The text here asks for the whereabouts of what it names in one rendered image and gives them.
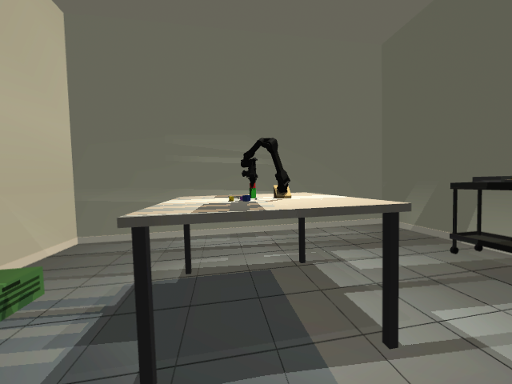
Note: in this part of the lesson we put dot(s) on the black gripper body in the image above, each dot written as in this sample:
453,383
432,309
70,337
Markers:
252,174

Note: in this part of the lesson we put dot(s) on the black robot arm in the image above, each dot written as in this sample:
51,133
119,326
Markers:
271,145

